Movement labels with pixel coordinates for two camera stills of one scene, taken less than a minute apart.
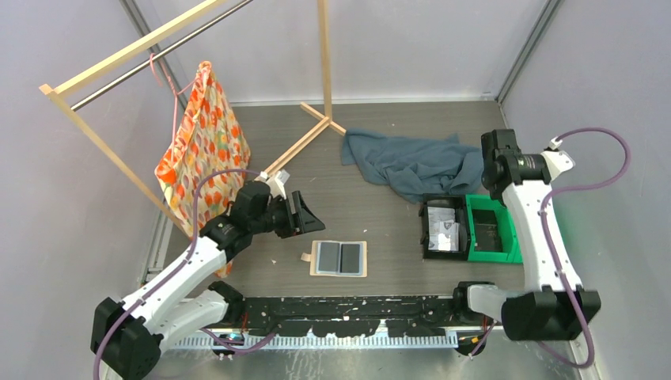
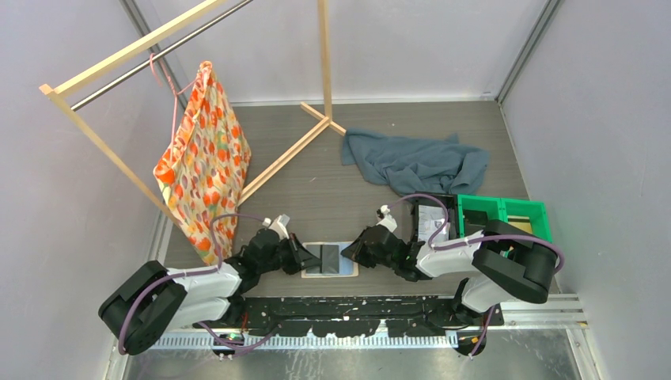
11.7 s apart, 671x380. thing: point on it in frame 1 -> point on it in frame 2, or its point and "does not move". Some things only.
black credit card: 350,260 -> 329,258
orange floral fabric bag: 207,136 does not move
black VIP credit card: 329,256 -> 314,249
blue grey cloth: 415,166 does not move
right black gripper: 499,198 -> 357,251
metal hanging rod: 159,55 does not move
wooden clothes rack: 58,87 does not move
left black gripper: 307,221 -> 298,254
